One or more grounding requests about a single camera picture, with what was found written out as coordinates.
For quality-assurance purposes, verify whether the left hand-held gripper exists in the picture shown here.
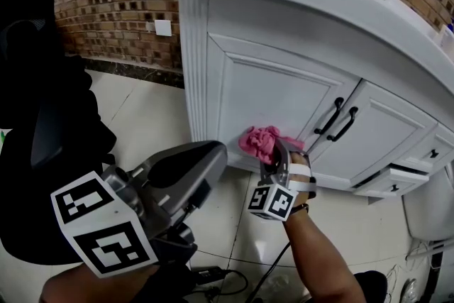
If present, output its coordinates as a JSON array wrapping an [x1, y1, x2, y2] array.
[[50, 140, 228, 277]]

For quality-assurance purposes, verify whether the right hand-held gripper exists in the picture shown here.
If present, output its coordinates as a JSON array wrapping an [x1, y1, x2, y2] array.
[[248, 136, 308, 223]]

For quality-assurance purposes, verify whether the pink cloth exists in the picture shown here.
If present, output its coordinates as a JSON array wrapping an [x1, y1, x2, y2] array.
[[238, 125, 305, 166]]

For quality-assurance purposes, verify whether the white sink cabinet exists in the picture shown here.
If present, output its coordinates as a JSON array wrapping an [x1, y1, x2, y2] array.
[[179, 0, 454, 206]]

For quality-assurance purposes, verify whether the person's right forearm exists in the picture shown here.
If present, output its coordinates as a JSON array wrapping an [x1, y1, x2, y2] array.
[[283, 201, 360, 303]]

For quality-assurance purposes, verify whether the person's left forearm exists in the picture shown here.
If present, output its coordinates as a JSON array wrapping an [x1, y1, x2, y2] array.
[[40, 263, 161, 303]]

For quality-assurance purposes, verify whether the person's right hand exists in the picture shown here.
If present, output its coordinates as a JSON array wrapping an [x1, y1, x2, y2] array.
[[289, 152, 317, 211]]

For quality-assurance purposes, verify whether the black power adapter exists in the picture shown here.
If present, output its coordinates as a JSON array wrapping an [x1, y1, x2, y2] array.
[[196, 265, 232, 284]]

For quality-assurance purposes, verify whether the white toilet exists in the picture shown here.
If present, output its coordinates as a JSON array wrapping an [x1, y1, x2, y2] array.
[[402, 162, 454, 242]]

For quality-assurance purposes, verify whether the person's black trouser leg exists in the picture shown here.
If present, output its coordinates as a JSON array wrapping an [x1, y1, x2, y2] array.
[[353, 270, 388, 303]]

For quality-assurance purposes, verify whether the black cabinet door handle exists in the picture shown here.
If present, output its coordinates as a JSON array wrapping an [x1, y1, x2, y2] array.
[[314, 97, 345, 136], [326, 106, 359, 143]]

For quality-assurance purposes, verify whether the black cable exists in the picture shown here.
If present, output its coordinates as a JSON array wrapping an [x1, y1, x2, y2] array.
[[248, 240, 296, 303]]

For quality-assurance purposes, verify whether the white wall switch plate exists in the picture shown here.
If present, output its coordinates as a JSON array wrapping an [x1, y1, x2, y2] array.
[[154, 19, 172, 37]]

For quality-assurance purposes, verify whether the white cable bundle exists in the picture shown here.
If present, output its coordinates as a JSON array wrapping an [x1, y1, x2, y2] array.
[[385, 239, 454, 303]]

